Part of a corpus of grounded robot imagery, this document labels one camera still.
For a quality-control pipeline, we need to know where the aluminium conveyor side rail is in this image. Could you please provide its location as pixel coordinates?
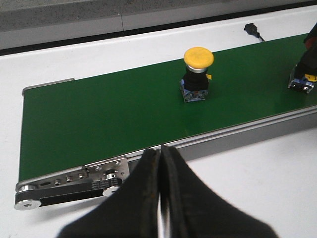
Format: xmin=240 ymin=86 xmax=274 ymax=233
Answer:
xmin=15 ymin=106 xmax=317 ymax=193

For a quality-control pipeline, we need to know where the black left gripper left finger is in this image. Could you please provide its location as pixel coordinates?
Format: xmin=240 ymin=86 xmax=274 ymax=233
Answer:
xmin=58 ymin=149 xmax=159 ymax=238

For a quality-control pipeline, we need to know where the green conveyor belt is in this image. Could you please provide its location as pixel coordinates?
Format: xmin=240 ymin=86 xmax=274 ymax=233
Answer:
xmin=19 ymin=35 xmax=317 ymax=181

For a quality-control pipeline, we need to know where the yellow mushroom push button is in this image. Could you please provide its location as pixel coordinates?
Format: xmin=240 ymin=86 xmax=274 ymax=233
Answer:
xmin=180 ymin=47 xmax=214 ymax=103

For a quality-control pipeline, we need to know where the black cable connector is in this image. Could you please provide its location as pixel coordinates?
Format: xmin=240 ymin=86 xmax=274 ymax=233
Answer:
xmin=244 ymin=23 xmax=265 ymax=42

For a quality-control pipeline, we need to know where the grey stone slab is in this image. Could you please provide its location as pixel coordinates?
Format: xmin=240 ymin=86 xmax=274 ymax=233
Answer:
xmin=0 ymin=0 xmax=314 ymax=31

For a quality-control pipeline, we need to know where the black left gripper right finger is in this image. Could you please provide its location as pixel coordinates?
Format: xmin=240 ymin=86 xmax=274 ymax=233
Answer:
xmin=160 ymin=146 xmax=277 ymax=238

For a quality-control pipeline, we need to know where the black drive belt pulley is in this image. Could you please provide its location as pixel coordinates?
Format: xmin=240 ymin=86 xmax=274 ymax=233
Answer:
xmin=14 ymin=174 xmax=123 ymax=211

